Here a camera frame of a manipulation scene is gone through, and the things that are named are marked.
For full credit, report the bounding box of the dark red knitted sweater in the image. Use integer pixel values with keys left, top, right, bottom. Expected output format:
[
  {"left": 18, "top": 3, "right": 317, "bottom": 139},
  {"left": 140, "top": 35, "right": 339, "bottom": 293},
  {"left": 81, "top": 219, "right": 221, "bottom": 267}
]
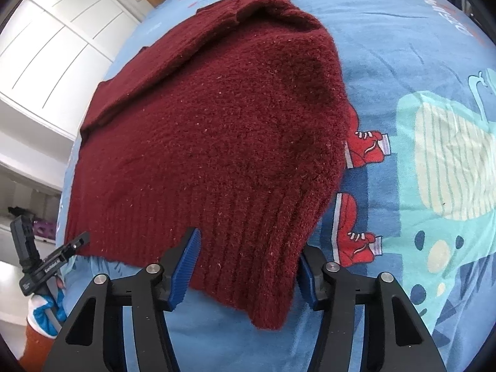
[{"left": 65, "top": 0, "right": 351, "bottom": 330}]

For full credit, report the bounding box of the purple item on shelf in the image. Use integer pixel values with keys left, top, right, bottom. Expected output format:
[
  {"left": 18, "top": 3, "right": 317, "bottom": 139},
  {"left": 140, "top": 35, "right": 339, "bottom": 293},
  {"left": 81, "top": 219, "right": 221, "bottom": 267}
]
[{"left": 33, "top": 220, "right": 56, "bottom": 239}]

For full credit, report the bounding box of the light blue printed bed sheet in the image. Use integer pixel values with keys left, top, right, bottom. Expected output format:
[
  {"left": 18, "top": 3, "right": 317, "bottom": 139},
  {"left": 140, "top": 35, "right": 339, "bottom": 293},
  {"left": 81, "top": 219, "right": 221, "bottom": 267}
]
[{"left": 55, "top": 0, "right": 496, "bottom": 372}]

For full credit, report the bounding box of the white wardrobe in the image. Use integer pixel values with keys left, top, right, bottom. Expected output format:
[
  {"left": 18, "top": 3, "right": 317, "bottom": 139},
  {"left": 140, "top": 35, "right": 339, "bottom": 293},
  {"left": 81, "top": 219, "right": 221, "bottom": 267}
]
[{"left": 1, "top": 0, "right": 139, "bottom": 264}]

